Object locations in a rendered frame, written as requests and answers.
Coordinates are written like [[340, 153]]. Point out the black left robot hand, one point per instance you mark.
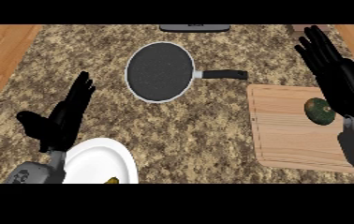
[[70, 109]]

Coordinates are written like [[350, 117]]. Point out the black frying pan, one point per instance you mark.
[[160, 72]]

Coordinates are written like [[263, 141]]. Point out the yellow-green food piece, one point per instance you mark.
[[113, 180]]

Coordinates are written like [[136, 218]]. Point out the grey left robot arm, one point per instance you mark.
[[39, 171]]

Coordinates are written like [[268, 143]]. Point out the dark grey appliance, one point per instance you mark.
[[195, 27]]

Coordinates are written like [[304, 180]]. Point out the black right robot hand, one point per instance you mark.
[[329, 68]]

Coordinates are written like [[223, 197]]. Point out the wooden cutting board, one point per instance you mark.
[[296, 127]]

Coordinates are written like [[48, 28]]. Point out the dark green squash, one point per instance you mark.
[[319, 111]]

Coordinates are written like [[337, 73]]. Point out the white plate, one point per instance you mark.
[[99, 162]]

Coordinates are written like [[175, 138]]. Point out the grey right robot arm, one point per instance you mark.
[[349, 140]]

